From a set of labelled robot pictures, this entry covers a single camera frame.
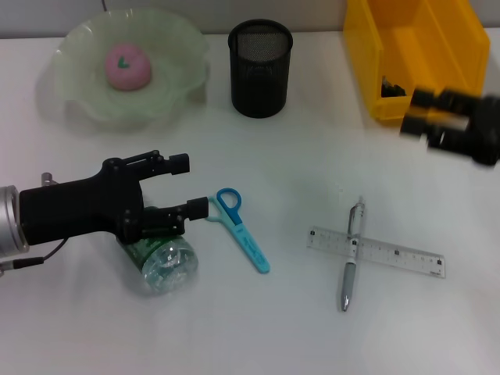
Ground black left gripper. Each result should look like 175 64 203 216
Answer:
18 149 210 247

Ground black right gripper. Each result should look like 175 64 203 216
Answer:
400 87 500 167

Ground green plastic wrapper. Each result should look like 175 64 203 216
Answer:
380 76 410 98

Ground clear green-label water bottle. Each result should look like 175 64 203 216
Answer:
115 230 199 296

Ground pink peach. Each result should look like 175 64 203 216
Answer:
103 42 153 91

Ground blue scissors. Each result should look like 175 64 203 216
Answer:
205 187 271 276

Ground green glass fruit plate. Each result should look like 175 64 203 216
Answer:
52 9 210 132

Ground clear plastic ruler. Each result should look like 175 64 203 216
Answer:
306 225 446 280

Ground black mesh pen holder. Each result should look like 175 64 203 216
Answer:
227 20 294 119

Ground grey white pen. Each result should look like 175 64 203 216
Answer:
337 196 367 313

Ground yellow plastic bin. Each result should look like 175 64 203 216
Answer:
342 0 491 126

